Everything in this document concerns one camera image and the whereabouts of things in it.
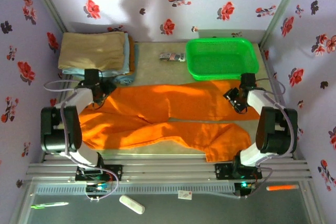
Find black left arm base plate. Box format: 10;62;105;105
75;164;124;182

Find grey slotted cable duct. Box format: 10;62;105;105
35;183;236;196

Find small printed packet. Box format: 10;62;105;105
159;51;187;63

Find orange marker pen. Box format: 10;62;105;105
266;184;300;192

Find brown folded trousers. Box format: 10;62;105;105
128;40;136;74

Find lilac left arm cable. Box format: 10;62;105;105
43;79;121;202

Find aluminium mounting rail frame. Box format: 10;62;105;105
25;152;313;183

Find green plastic mesh basket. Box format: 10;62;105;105
185;37;260;82

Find aluminium corner post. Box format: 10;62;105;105
259;0;308;46
25;0;68;34

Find dusty blue folded trousers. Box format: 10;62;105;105
99;44;140;87

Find tan folded trousers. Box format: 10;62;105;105
58;31;127;72

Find small white red card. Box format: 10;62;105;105
177;190;193;200

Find orange trousers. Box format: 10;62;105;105
78;79;261;163

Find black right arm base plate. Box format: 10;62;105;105
214;163;263;180

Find green pen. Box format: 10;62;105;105
30;201;70;210

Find white oblong plastic stick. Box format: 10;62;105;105
119;195;146;215

